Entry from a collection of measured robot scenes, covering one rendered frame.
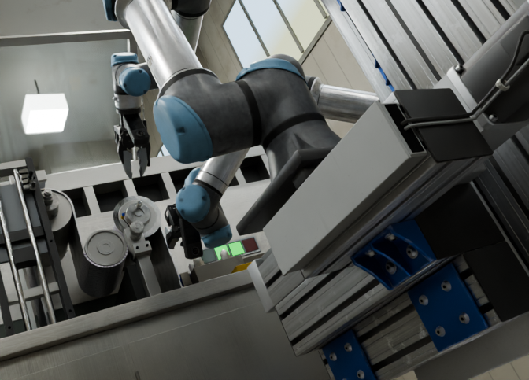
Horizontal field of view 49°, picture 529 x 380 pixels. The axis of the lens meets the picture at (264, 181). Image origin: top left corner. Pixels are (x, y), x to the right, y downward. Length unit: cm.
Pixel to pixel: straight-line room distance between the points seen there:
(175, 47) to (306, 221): 49
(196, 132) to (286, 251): 28
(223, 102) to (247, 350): 72
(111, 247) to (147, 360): 49
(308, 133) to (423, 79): 20
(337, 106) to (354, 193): 87
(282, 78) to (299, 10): 431
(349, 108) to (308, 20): 374
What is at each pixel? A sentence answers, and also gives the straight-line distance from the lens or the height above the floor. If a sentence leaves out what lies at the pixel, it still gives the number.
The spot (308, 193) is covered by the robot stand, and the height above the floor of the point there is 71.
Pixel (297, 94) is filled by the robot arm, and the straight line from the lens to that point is 97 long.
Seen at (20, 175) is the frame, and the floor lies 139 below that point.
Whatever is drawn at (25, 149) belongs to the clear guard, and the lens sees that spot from 226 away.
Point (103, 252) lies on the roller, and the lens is 178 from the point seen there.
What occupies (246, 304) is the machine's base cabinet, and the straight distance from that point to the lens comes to 150.
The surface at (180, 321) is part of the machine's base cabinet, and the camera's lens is 145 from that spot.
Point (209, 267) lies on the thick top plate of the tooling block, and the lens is 177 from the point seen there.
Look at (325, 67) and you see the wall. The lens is 501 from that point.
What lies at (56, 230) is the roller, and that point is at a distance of 181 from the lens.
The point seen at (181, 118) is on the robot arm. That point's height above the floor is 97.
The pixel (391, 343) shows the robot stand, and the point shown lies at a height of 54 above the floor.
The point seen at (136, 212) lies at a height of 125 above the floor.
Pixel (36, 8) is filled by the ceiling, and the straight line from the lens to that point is 680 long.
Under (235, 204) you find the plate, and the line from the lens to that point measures 234.
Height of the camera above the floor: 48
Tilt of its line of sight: 23 degrees up
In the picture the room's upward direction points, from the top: 25 degrees counter-clockwise
